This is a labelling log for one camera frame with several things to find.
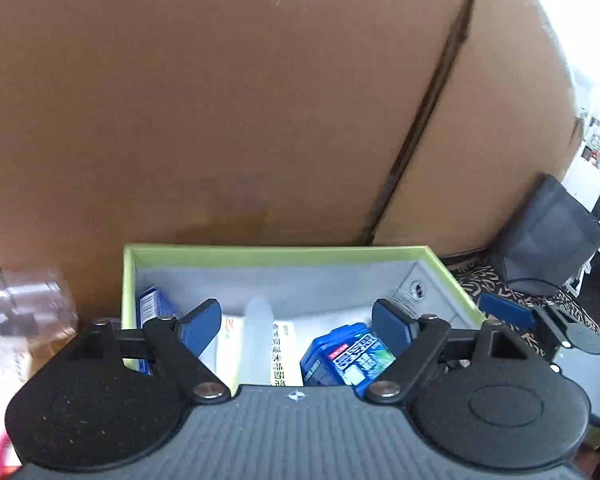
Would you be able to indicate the white shelf unit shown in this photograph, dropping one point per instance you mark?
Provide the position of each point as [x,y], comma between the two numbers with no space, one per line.
[597,170]

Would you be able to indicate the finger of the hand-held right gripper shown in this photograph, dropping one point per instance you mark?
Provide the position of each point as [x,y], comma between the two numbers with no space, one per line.
[505,310]

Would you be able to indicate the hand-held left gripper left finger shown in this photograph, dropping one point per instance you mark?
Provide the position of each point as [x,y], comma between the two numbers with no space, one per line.
[200,324]

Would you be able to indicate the blue and green packet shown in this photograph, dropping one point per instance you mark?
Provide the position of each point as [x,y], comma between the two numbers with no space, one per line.
[347,357]

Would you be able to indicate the blue and white carton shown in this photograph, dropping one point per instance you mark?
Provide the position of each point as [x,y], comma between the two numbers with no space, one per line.
[152,305]

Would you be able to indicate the green-rimmed storage box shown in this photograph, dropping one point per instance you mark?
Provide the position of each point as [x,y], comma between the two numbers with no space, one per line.
[290,285]

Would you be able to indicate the white printed paper box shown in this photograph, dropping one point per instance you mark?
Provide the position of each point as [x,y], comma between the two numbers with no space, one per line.
[280,355]

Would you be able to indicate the large brown cardboard box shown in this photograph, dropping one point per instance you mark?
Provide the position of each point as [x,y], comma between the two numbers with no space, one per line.
[230,110]

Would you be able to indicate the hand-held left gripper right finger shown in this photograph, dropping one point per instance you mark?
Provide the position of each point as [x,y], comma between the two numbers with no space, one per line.
[391,324]

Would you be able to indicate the translucent white plastic bottle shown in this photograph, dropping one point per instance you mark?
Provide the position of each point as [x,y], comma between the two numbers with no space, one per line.
[258,330]

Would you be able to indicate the dark grey bag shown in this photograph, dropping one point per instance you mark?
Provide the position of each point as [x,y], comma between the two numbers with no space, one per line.
[550,240]

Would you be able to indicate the clear plastic cup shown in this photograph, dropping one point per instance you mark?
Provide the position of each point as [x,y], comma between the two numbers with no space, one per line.
[22,300]

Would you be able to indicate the pink and white packet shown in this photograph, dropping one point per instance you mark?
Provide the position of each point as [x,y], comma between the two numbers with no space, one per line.
[0,385]

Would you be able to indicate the brown patterned tablecloth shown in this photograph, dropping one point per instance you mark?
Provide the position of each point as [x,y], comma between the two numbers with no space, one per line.
[472,277]

